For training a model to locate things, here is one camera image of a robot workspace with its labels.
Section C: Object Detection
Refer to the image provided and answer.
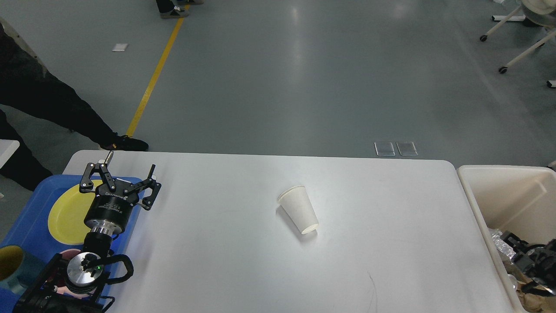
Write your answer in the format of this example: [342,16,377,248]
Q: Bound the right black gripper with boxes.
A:
[502,232,536,275]

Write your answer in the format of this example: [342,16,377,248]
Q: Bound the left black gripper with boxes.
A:
[78,151,162,236]

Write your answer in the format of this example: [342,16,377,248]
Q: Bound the clear plastic wrap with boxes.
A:
[488,228,516,263]

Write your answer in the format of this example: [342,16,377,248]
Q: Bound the yellow round plate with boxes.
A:
[47,185,96,246]

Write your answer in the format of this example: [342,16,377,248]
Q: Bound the pink ribbed mug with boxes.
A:
[47,248,85,299]

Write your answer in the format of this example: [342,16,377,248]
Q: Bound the dark teal mug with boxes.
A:
[0,245,46,295]

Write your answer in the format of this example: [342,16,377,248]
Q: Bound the white paper cup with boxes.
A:
[278,186,320,235]

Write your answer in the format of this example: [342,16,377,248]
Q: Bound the brown paper ball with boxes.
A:
[508,273,556,313]

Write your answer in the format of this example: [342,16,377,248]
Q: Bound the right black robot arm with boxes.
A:
[500,231,556,297]

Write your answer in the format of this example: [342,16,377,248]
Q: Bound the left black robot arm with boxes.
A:
[13,151,162,313]

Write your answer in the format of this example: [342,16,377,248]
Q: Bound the beige plastic bin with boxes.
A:
[457,166,556,313]

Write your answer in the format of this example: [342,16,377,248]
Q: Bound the blue plastic tray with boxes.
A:
[0,174,146,313]

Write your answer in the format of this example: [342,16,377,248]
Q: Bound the white side table corner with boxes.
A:
[0,139,20,168]

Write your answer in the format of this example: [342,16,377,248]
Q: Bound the person in dark clothes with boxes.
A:
[0,27,149,191]

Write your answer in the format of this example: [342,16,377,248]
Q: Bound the white rolling stand legs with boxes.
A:
[478,0,555,77]

